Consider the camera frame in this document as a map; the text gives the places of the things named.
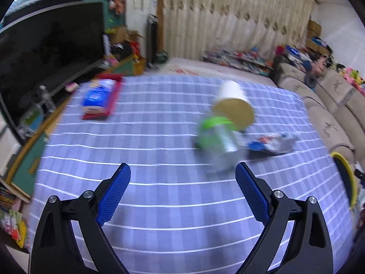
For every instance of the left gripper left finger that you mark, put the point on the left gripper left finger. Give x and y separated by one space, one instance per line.
55 249

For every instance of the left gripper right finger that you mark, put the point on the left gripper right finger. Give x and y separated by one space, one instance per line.
309 249

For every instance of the blue white wrapper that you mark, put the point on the blue white wrapper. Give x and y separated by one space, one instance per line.
272 144

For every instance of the white paper cup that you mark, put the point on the white paper cup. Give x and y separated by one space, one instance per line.
231 102

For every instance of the yellow rimmed trash bin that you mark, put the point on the yellow rimmed trash bin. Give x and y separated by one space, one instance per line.
347 176

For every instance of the blue checkered tablecloth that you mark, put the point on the blue checkered tablecloth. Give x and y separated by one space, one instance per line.
177 215

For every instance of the white drawer unit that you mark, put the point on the white drawer unit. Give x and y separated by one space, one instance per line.
9 147

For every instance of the beige sofa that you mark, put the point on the beige sofa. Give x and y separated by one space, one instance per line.
335 108

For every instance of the large black television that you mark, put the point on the large black television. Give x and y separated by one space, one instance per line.
47 48

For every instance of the floral bed mat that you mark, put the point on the floral bed mat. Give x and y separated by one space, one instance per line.
180 66

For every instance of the pile of plush toys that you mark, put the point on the pile of plush toys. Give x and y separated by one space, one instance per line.
342 68

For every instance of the low toy shelf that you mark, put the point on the low toy shelf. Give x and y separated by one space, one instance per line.
250 61

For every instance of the black tower fan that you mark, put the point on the black tower fan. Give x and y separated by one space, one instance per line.
151 39

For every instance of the cardboard boxes stack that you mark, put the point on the cardboard boxes stack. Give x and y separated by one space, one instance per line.
314 41

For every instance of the white cabinet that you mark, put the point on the white cabinet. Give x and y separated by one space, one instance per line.
137 12

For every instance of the beige patterned curtain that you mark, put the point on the beige patterned curtain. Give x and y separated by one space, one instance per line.
191 27

